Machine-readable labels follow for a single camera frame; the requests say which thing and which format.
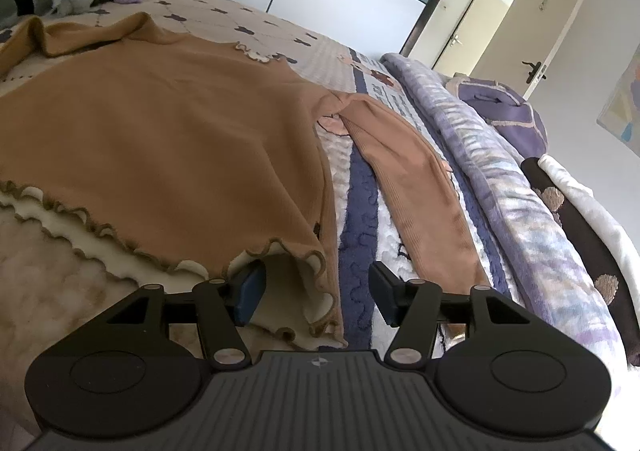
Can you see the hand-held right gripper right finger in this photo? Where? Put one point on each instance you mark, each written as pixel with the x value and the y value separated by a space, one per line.
pixel 387 295

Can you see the purple padded jacket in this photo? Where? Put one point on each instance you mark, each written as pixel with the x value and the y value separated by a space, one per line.
pixel 500 101

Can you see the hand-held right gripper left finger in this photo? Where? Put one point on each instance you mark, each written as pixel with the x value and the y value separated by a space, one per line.
pixel 250 295

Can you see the wall painting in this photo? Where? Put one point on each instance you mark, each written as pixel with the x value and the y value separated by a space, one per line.
pixel 622 106

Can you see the purple floral quilt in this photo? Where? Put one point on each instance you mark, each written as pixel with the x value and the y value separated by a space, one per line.
pixel 500 191

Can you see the black and white fleece blanket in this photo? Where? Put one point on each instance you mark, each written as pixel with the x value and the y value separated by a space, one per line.
pixel 585 241

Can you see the brown ribbed ruffle-hem top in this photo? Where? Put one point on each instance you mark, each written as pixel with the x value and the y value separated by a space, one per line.
pixel 175 131

